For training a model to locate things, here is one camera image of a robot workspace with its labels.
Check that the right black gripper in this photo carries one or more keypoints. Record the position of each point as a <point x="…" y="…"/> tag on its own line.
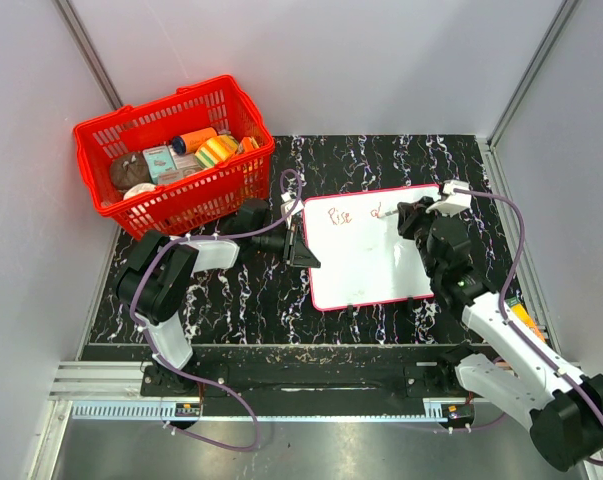
<point x="410" y="215"/>

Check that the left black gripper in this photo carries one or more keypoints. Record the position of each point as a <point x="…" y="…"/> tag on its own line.
<point x="300" y="255"/>

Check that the pink framed whiteboard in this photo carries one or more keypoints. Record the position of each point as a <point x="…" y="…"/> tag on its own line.
<point x="363" y="259"/>

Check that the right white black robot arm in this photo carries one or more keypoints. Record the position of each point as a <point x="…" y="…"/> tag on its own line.
<point x="559" y="406"/>

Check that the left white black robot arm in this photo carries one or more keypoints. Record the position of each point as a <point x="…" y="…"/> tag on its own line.
<point x="154" y="280"/>

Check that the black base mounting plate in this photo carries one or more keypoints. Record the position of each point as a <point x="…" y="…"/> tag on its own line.
<point x="362" y="381"/>

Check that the orange small package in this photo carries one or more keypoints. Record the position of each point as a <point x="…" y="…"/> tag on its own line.
<point x="246" y="145"/>

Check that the yellow green striped package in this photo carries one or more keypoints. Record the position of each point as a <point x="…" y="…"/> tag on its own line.
<point x="216" y="150"/>

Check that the orange yellow tag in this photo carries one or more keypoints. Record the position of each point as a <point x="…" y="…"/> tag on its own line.
<point x="522" y="314"/>

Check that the pink white small box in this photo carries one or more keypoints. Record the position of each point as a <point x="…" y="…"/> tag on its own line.
<point x="184" y="166"/>

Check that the red plastic shopping basket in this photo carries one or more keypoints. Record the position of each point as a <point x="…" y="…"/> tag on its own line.
<point x="196" y="200"/>

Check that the orange blue cylinder can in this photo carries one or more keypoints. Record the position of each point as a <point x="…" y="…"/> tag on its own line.
<point x="190" y="142"/>

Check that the teal small box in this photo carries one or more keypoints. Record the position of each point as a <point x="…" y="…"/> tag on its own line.
<point x="159" y="161"/>

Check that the white round lid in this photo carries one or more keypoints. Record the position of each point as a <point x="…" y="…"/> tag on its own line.
<point x="139" y="189"/>

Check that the brown round bread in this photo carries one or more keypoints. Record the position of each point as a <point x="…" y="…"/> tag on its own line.
<point x="128" y="171"/>

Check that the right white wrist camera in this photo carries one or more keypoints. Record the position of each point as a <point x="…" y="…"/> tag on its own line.
<point x="454" y="198"/>

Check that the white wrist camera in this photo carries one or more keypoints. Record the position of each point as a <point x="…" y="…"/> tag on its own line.
<point x="454" y="198"/>
<point x="290" y="205"/>

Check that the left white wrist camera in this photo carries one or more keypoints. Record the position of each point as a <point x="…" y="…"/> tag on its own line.
<point x="290" y="205"/>

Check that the aluminium rail frame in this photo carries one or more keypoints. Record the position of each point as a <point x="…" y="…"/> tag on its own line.
<point x="98" y="425"/>

